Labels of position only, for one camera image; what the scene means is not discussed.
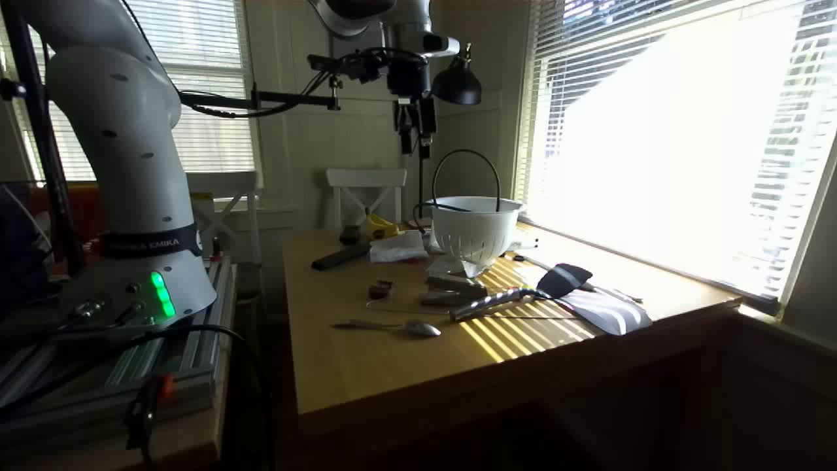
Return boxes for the metal spoon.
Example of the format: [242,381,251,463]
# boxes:
[329,317,446,344]

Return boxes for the black camera on boom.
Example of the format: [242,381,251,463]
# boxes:
[306,50,388,87]

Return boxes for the white paper napkin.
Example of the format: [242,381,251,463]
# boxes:
[367,227,433,266]

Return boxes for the small white window blinds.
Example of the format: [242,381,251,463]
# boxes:
[0,0,261,185]

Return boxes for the black boom rod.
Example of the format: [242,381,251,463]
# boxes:
[179,82,342,120]

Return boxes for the white ribbed cloth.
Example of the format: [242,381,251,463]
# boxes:
[558,285,658,341]

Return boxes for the black stand pole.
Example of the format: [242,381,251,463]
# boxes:
[0,0,87,274]

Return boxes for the yellow object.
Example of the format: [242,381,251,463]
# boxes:
[358,215,407,244]

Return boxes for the white wooden chair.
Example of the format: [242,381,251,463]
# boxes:
[187,171,264,264]
[323,164,410,232]

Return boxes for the orange connector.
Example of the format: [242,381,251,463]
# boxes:
[146,372,179,413]

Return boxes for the aluminium robot base platform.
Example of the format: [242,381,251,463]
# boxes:
[0,255,242,443]

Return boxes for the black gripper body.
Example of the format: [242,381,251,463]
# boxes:
[388,52,441,103]

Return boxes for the thick black base cable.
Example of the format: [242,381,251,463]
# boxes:
[128,321,277,471]

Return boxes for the large white window blinds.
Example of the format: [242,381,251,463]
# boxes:
[520,0,837,303]

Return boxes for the black remote control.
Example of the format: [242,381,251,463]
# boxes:
[308,242,375,274]

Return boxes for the white colander basket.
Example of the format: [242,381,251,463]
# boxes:
[424,194,527,270]

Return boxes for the black lamp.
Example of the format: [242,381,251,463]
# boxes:
[417,43,486,219]

